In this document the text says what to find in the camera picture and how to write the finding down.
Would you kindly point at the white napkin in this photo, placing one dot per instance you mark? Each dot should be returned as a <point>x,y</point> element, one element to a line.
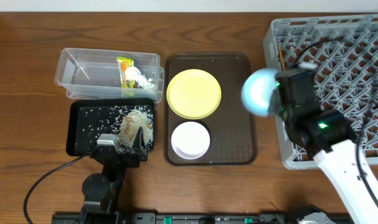
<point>133,73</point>

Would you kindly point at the light blue bowl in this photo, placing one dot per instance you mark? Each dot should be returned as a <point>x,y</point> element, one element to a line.
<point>259,93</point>

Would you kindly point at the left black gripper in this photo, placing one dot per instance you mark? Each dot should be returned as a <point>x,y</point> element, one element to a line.
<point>119,154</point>

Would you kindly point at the black waste bin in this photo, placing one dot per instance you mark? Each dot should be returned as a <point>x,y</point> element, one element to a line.
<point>91,118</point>

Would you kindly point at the wooden chopstick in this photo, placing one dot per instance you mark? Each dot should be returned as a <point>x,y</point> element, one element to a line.
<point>281,58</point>

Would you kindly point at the grey dishwasher rack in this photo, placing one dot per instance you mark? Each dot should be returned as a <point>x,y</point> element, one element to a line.
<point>346,51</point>

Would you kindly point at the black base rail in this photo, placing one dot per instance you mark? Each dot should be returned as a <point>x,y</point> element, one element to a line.
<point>152,218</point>

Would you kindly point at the green snack wrapper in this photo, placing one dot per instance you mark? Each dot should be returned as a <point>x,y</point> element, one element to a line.
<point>127,83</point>

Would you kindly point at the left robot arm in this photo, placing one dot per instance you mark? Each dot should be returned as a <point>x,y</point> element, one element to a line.
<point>101,191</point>

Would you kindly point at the clear plastic bin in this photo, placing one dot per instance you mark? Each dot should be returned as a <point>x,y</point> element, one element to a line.
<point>95,74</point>

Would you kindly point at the spilled rice pile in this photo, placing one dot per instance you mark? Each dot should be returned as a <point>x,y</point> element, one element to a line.
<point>127,123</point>

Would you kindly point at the brown serving tray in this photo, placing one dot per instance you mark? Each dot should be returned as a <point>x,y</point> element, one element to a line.
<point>233,138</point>

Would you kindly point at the white bowl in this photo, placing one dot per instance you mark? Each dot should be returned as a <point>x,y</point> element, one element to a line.
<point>190,140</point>

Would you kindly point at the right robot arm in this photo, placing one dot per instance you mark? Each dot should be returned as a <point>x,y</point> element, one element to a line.
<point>329,140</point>

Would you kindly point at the yellow round plate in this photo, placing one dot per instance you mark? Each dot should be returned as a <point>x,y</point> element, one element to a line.
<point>193,94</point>

